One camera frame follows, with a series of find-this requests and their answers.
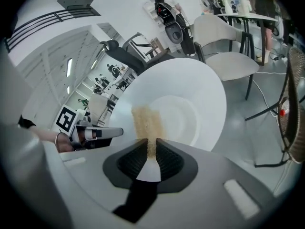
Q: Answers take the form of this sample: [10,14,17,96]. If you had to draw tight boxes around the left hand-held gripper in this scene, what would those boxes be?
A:
[55,105,124,151]

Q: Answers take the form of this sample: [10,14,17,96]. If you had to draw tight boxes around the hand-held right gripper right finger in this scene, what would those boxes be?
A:
[142,138,282,229]

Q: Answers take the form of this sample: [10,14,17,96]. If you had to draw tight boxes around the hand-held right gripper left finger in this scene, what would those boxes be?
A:
[58,138,148,212]

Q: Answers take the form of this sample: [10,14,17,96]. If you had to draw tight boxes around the yellow sponge cloth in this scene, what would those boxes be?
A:
[131,105,165,158]

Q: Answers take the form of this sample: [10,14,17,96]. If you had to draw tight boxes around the person's left forearm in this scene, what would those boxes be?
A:
[33,129,72,154]

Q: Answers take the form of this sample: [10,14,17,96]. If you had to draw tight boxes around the silver bangle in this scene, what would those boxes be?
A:
[54,132,65,145]

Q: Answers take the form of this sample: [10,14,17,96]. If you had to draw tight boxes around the black office chair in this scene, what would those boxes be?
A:
[100,39,177,78]

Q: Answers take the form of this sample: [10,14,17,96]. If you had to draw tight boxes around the person's black printed shirt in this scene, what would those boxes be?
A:
[18,115,36,128]

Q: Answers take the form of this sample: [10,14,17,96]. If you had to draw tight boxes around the round white table gold legs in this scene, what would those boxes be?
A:
[108,57,227,182]

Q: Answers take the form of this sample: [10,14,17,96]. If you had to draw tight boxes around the light wooden stool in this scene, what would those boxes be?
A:
[145,37,167,58]

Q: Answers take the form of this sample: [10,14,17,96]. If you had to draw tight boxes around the plastic bottle red label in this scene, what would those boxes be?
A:
[278,100,290,116]

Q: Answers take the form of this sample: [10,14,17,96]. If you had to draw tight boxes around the grey oval pack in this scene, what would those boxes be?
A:
[164,21,184,42]

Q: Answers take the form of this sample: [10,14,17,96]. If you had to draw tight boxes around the black ceiling grille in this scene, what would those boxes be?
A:
[4,0,101,53]

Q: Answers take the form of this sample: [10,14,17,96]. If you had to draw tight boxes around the white rectangular table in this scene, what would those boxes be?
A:
[214,12,279,66]

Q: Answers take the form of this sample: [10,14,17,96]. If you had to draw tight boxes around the white jug beige lid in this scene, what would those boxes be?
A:
[238,0,251,15]

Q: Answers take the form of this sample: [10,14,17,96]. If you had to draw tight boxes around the white cable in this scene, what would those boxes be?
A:
[252,73,286,116]

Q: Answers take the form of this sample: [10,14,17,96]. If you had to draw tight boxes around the white wall shelf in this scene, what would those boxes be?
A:
[142,0,163,26]

